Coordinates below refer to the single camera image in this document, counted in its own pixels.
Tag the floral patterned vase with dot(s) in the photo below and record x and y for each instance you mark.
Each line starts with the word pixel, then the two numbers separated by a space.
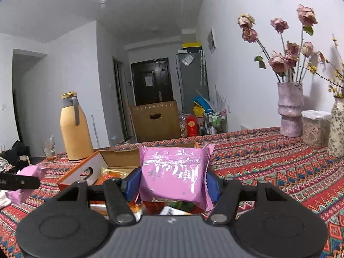
pixel 337 129

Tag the orange cardboard box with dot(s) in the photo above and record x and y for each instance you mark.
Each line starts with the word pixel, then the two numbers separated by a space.
pixel 78 173

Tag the clear container of oats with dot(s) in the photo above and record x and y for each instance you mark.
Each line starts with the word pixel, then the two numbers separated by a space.
pixel 315 131

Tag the clear plastic jar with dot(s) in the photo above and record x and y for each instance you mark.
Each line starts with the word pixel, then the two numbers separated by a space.
pixel 182 126

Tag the yellow box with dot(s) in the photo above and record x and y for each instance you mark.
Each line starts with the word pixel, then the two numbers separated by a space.
pixel 191 45

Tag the dried pink roses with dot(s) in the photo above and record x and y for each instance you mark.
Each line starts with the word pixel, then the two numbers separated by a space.
pixel 280 61

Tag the long orange stick snack packet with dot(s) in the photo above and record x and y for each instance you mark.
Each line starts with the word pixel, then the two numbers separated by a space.
pixel 115 174

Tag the yellow flower branches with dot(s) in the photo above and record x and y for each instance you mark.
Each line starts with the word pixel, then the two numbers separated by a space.
pixel 337 83

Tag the pink ceramic vase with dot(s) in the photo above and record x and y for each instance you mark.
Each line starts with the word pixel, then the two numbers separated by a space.
pixel 291 110

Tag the pink snack packet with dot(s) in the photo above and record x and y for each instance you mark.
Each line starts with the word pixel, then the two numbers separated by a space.
pixel 172 174
pixel 32 171

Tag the white barcode snack packet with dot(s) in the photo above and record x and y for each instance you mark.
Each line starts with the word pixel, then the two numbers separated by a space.
pixel 172 211

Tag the yellow and red bag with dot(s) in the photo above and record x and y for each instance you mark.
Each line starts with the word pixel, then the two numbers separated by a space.
pixel 192 126

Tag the white folded umbrella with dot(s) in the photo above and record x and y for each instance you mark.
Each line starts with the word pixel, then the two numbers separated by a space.
pixel 203 68

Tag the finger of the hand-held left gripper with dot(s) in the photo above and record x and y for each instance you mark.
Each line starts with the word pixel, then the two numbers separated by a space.
pixel 21 182

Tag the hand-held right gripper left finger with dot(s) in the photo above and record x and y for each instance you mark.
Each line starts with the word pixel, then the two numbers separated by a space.
pixel 133 185

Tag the dark entrance door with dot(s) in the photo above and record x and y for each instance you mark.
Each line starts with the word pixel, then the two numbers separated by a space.
pixel 151 83

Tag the dark chair with clothes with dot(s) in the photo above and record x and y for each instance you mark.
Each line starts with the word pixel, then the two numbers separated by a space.
pixel 16 156

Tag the blue plastic item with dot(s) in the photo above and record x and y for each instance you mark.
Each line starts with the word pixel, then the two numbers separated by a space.
pixel 201 103

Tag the orange and white snack packet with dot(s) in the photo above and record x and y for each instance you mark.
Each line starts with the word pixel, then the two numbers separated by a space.
pixel 134 209

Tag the grey refrigerator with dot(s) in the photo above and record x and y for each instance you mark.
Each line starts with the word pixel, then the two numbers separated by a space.
pixel 192 86

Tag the clear glass cup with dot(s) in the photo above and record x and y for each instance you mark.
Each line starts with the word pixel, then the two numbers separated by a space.
pixel 50 150

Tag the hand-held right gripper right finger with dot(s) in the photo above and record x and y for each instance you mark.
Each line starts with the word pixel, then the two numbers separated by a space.
pixel 213 188

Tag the yellow thermos jug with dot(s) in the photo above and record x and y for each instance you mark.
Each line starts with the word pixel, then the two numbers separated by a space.
pixel 76 131

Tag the paper note on refrigerator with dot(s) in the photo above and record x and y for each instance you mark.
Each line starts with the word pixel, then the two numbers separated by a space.
pixel 187 60

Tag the brown cardboard box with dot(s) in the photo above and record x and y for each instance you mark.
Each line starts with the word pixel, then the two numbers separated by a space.
pixel 154 126

